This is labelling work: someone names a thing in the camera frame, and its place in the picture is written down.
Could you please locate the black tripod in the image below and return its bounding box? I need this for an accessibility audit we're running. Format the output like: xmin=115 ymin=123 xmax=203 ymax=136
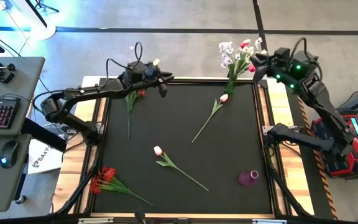
xmin=34 ymin=0 xmax=60 ymax=13

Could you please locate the white printed paper sheet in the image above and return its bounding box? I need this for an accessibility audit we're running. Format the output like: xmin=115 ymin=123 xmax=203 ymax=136
xmin=27 ymin=143 xmax=63 ymax=175

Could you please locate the red carnation bunch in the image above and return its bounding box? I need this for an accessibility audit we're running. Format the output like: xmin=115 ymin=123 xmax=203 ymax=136
xmin=124 ymin=89 xmax=146 ymax=139
xmin=89 ymin=166 xmax=154 ymax=207

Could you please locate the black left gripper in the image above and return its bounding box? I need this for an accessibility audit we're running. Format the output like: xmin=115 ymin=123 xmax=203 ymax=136
xmin=124 ymin=60 xmax=175 ymax=98

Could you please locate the white blossom bunch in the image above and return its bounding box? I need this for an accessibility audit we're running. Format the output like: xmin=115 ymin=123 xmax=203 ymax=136
xmin=218 ymin=40 xmax=241 ymax=83
xmin=233 ymin=37 xmax=269 ymax=82

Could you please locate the grey desk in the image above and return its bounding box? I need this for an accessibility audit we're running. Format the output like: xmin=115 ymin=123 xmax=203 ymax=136
xmin=0 ymin=56 xmax=46 ymax=213

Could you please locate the white curved stand base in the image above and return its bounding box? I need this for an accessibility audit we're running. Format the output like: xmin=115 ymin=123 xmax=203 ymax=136
xmin=0 ymin=0 xmax=57 ymax=40

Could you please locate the black table mat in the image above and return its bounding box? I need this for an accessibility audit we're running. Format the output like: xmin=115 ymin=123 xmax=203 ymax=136
xmin=92 ymin=81 xmax=273 ymax=215

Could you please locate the black aluminium table frame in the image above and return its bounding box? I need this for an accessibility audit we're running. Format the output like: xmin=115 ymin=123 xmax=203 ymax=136
xmin=51 ymin=76 xmax=313 ymax=218

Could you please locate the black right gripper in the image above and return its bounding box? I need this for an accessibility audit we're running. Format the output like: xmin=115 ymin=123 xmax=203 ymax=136
xmin=249 ymin=47 xmax=292 ymax=83

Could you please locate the purple glass vase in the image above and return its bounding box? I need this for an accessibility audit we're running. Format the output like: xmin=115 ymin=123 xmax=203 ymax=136
xmin=237 ymin=170 xmax=260 ymax=187

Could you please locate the green glass vase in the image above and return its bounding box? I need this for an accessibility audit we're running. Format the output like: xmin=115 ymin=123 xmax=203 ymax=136
xmin=223 ymin=79 xmax=237 ymax=95

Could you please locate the silver metal bracket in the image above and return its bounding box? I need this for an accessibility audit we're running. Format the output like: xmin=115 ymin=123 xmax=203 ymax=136
xmin=252 ymin=219 xmax=288 ymax=224
xmin=78 ymin=217 xmax=114 ymax=224

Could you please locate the black computer mouse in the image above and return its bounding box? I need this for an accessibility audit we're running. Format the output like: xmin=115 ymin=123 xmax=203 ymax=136
xmin=0 ymin=139 xmax=21 ymax=169

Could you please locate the pink tulip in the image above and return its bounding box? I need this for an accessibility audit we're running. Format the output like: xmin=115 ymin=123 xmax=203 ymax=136
xmin=191 ymin=93 xmax=229 ymax=143
xmin=153 ymin=145 xmax=210 ymax=192

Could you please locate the yellow black hazard tape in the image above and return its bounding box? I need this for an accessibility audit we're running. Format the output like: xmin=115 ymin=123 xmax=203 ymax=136
xmin=292 ymin=80 xmax=338 ymax=220

